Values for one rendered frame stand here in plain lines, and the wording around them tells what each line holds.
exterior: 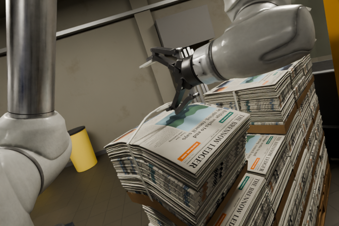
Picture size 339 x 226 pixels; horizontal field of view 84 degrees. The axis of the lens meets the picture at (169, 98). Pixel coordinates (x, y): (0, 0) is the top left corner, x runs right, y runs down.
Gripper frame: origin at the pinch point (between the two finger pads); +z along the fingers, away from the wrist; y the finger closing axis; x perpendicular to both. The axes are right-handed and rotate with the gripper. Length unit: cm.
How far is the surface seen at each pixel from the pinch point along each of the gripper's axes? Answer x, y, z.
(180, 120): 0.3, 12.5, -6.2
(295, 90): 78, 30, -16
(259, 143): 39, 41, -7
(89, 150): 58, 66, 304
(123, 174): -13.9, 24.3, 14.8
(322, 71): 175, 43, -16
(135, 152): -13.9, 15.1, 0.0
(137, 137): -11.3, 12.0, 0.9
